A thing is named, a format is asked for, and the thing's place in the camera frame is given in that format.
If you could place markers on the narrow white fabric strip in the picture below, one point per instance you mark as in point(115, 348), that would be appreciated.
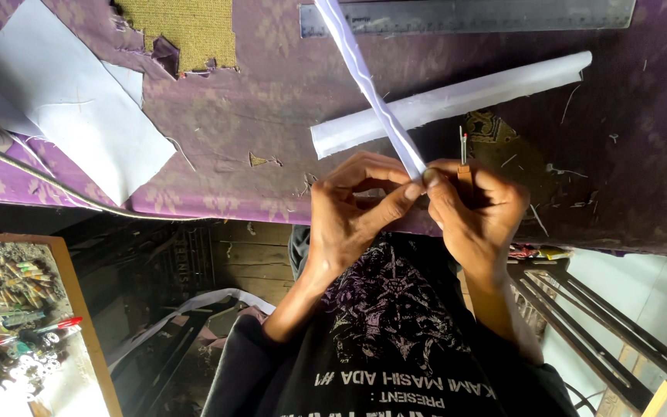
point(362, 75)

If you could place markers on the worn purple patterned table cloth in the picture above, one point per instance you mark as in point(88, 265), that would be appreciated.
point(275, 116)

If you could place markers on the large white fabric sheet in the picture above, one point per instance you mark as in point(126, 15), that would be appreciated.
point(73, 104)

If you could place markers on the dark wooden slatted chair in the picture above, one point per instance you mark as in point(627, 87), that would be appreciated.
point(594, 330)

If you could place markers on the red capped pen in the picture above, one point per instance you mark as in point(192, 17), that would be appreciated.
point(61, 324)

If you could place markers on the wooden tray of sewing bits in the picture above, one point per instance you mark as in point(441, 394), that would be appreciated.
point(73, 324)

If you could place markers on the colourful fabric scraps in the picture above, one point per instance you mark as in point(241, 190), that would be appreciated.
point(539, 252)

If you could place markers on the green pen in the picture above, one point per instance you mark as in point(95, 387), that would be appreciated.
point(9, 314)

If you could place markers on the long white fabric ribbon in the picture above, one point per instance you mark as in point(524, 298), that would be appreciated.
point(194, 307)

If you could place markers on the pile of thread bobbins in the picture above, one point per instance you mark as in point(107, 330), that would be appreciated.
point(21, 281)

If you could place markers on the person's right hand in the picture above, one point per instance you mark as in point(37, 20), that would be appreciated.
point(484, 226)

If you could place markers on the long steel ruler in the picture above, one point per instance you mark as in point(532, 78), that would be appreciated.
point(484, 17)

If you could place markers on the person's left hand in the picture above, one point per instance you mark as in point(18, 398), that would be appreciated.
point(339, 226)

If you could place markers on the olive woven fabric patch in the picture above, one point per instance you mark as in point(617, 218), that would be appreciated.
point(194, 32)

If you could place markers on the person's black printed shirt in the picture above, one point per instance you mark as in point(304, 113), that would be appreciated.
point(385, 347)

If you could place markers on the folded white fabric band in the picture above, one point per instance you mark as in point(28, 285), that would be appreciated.
point(472, 95)

